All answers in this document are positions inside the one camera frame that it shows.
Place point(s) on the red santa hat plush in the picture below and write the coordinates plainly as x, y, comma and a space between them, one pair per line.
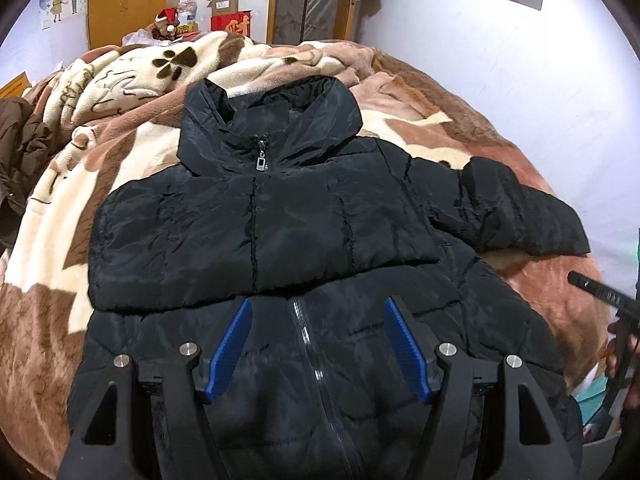
165, 25

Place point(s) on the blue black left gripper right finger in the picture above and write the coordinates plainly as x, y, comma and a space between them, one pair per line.
519, 435

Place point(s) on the dark brown jacket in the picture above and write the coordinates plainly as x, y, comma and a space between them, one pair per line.
27, 145

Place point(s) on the wooden headboard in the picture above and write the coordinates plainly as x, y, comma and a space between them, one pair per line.
15, 87

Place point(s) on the red gift box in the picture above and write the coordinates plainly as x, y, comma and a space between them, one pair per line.
238, 22

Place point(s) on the wooden framed grey door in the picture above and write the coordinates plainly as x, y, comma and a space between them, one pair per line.
296, 21

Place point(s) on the cardboard box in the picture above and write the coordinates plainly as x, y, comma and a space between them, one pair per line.
223, 7

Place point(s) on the black puffer jacket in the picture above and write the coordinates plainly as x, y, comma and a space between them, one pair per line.
277, 198

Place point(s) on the person's right hand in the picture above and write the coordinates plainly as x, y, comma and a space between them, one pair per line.
611, 363

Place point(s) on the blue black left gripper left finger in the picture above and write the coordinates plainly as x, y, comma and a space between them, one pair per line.
199, 372

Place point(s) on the brown cream fleece blanket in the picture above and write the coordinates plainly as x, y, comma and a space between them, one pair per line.
116, 117

